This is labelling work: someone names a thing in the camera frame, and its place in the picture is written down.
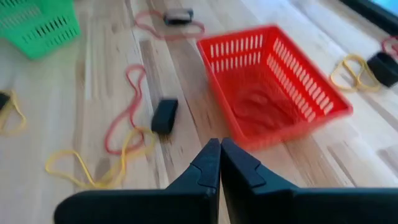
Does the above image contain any yellow thin rubber band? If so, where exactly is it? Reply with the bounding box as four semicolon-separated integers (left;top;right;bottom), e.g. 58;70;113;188
0;89;28;137
45;126;157;190
329;54;382;93

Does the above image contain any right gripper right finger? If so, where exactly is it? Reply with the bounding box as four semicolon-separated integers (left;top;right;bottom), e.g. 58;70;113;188
221;138;398;224

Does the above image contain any red plastic basket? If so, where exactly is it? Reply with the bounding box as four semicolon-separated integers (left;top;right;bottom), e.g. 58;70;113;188
196;24;354;152

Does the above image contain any red thin rubber band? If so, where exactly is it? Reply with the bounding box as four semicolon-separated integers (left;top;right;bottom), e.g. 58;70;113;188
134;10;206;42
104;63;147;156
381;35;398;60

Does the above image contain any green plastic basket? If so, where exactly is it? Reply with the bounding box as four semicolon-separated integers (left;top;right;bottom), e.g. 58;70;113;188
0;0;81;60

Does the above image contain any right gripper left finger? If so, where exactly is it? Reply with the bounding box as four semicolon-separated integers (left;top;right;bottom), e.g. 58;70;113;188
53;138;221;224

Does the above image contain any black clip table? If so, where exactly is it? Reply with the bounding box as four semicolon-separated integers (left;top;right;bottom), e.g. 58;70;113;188
150;98;180;136

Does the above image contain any black wide rubber band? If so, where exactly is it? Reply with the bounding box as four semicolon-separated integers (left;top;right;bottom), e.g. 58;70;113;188
163;8;195;26

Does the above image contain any black clip top centre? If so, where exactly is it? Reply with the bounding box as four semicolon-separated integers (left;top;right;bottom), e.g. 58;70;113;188
366;51;398;88

